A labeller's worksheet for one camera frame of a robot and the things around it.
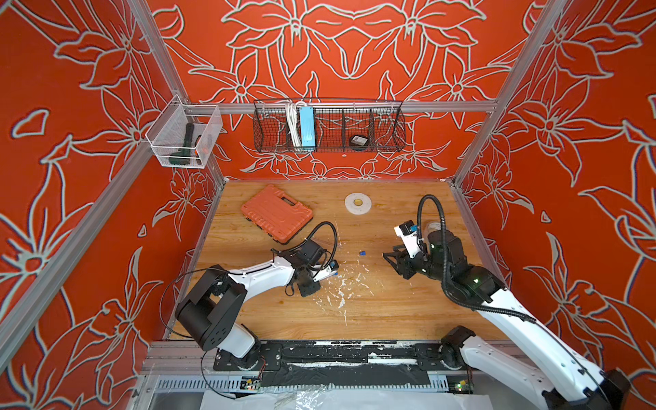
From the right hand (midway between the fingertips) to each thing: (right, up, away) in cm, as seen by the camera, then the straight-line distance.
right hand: (385, 252), depth 73 cm
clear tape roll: (+28, +5, +28) cm, 40 cm away
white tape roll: (-3, +14, +38) cm, 40 cm away
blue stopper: (-3, -5, +22) cm, 23 cm away
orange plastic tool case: (-38, +10, +29) cm, 48 cm away
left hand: (-22, -13, +17) cm, 31 cm away
